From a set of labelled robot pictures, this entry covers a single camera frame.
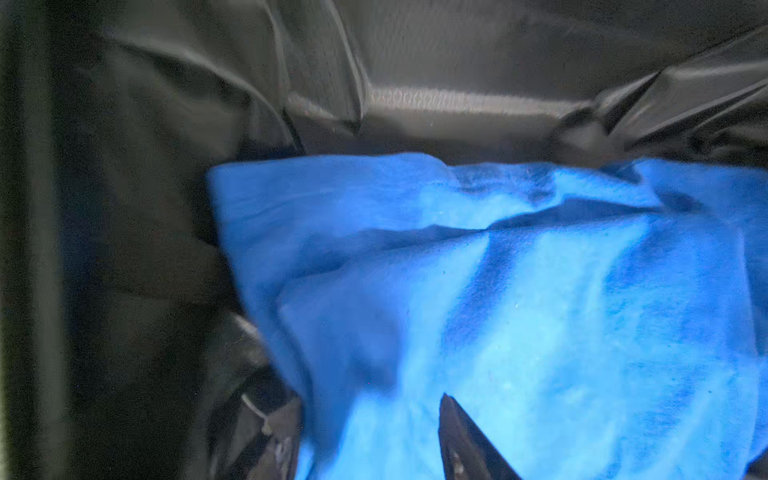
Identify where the blue shirt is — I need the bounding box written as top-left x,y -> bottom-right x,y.
208,154 -> 767,479

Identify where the blue suitcase black lining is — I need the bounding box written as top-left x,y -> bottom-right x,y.
1,1 -> 767,479

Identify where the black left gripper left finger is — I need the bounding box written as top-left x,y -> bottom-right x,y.
221,394 -> 303,480

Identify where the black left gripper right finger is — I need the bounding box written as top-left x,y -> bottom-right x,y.
438,394 -> 521,480

